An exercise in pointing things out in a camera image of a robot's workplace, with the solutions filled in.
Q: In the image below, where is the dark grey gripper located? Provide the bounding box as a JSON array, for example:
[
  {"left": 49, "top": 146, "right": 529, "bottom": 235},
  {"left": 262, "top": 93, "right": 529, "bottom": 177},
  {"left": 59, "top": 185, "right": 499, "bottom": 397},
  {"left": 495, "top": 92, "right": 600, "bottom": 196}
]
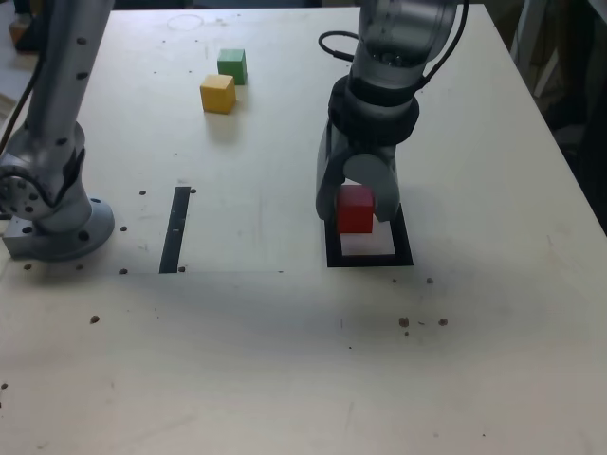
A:
[{"left": 314, "top": 121, "right": 404, "bottom": 225}]

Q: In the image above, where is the red cube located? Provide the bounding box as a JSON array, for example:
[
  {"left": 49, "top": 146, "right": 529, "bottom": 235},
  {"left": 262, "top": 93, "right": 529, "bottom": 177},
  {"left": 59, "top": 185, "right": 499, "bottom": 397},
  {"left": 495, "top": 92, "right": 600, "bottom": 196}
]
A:
[{"left": 335, "top": 185, "right": 376, "bottom": 236}]

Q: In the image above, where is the yellow cube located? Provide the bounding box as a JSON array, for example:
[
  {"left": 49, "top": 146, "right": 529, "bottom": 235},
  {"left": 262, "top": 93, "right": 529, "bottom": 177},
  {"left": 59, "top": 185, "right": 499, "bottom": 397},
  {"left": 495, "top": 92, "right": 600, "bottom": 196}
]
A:
[{"left": 199, "top": 74, "right": 237, "bottom": 115}]

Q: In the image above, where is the green cube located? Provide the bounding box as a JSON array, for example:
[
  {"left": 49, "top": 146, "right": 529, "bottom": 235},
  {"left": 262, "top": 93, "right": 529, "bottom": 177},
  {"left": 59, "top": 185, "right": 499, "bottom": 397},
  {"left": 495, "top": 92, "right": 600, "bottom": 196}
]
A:
[{"left": 216, "top": 48, "right": 248, "bottom": 86}]

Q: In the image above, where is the black tape square outline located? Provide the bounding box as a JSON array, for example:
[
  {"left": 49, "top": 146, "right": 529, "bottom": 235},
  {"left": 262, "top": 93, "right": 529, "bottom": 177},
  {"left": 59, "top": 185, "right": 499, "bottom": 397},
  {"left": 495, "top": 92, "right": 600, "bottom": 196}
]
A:
[{"left": 324, "top": 202, "right": 414, "bottom": 269}]

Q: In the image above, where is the black tape strip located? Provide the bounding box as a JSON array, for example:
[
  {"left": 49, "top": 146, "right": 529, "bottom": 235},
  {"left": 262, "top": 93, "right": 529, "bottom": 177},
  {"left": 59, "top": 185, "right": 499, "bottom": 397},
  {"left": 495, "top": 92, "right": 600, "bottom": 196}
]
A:
[{"left": 158, "top": 186, "right": 191, "bottom": 275}]

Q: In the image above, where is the white leaning board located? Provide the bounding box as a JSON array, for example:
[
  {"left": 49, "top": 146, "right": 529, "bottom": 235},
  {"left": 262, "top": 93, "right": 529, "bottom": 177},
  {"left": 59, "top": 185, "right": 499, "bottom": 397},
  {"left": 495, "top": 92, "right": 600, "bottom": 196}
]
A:
[{"left": 509, "top": 0, "right": 563, "bottom": 99}]

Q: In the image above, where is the dark object beside table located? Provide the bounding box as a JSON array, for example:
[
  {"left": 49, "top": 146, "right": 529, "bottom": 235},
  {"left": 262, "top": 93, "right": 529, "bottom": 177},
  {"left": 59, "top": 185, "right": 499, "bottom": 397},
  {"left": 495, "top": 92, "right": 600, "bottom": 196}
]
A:
[{"left": 13, "top": 0, "right": 49, "bottom": 52}]

